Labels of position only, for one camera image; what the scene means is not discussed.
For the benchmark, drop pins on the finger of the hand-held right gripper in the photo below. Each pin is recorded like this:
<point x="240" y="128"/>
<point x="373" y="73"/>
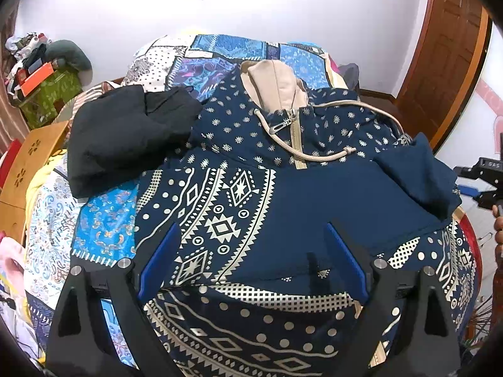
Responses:
<point x="469" y="173"/>
<point x="477" y="197"/>

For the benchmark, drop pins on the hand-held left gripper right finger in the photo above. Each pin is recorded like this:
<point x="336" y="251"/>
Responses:
<point x="347" y="267"/>

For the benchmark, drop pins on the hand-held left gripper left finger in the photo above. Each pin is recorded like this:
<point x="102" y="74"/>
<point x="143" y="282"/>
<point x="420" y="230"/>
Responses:
<point x="159" y="267"/>

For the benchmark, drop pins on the navy patterned hoodie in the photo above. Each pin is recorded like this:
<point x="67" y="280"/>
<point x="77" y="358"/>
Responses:
<point x="314" y="188"/>

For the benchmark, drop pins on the person's right hand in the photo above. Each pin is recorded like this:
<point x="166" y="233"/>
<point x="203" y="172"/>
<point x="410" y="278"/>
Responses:
<point x="499" y="224"/>

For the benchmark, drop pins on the patchwork printed blanket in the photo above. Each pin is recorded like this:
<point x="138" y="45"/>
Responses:
<point x="106" y="220"/>

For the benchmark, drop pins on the brown wooden door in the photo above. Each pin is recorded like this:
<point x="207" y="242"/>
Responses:
<point x="448" y="47"/>

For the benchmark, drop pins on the black folded garment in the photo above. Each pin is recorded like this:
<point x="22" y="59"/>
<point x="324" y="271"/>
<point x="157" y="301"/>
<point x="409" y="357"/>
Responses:
<point x="118" y="137"/>

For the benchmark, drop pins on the pink cloth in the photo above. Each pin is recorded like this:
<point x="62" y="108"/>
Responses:
<point x="10" y="259"/>

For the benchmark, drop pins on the purple grey bag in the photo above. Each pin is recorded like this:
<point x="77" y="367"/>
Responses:
<point x="350" y="74"/>

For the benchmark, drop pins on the red box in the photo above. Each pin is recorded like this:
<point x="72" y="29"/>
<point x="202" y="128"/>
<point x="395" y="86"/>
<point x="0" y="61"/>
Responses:
<point x="8" y="161"/>

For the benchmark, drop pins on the green cardboard box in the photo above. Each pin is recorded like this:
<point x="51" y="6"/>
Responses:
<point x="51" y="94"/>

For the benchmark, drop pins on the striped brown curtain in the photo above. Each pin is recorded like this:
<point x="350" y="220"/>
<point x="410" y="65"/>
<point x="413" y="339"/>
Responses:
<point x="10" y="118"/>

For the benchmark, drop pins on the orange flat box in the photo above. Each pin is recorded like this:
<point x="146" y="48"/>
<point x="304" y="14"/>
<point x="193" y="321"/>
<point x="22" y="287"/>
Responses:
<point x="36" y="78"/>

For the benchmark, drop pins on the grey rolled cloth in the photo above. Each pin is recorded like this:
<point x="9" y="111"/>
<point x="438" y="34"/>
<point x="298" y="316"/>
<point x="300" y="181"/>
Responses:
<point x="70" y="53"/>

